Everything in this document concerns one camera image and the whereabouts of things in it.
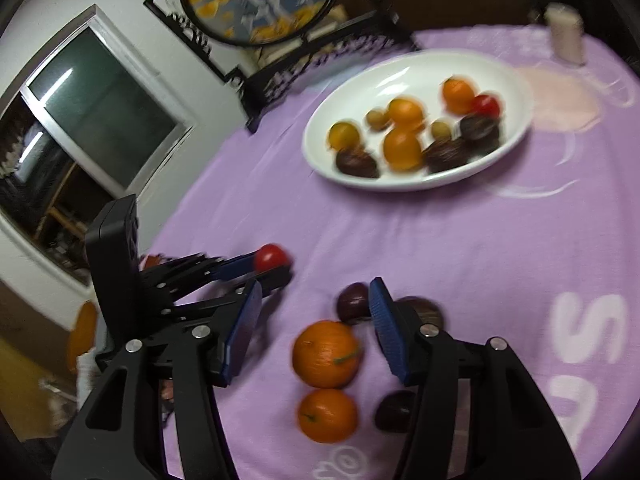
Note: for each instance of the white framed window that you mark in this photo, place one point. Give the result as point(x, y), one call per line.
point(100, 100)

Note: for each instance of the tan longan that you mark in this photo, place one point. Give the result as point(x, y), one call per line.
point(441, 129)
point(377, 119)

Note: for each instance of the small dark plum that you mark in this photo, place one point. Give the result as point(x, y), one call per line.
point(352, 302)

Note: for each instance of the orange round object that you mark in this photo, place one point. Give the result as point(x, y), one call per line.
point(82, 332)

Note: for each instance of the purple printed blanket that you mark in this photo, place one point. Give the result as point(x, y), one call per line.
point(450, 240)

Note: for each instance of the white oval plate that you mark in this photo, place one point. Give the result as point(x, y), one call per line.
point(360, 90)

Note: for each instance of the white beverage can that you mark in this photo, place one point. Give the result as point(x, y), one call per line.
point(565, 32)

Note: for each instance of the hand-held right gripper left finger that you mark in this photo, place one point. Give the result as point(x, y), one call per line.
point(242, 330)

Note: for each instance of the dark plum with stem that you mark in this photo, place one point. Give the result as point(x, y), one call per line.
point(395, 410)

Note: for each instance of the smooth small orange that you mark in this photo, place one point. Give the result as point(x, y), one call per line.
point(344, 135)
point(406, 112)
point(402, 150)
point(457, 94)

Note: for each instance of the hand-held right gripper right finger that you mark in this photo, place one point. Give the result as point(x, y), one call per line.
point(390, 330)

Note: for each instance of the dark brown water chestnut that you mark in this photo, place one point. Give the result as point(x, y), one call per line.
point(479, 127)
point(445, 154)
point(425, 310)
point(356, 162)

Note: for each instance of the large dimpled tangerine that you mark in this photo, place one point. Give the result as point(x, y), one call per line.
point(327, 353)

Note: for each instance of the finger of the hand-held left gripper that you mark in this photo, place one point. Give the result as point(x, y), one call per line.
point(235, 266)
point(272, 280)

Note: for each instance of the round deer painting screen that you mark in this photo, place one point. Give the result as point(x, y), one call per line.
point(260, 0)

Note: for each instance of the red cherry tomato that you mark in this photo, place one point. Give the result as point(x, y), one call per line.
point(271, 257)
point(485, 106)

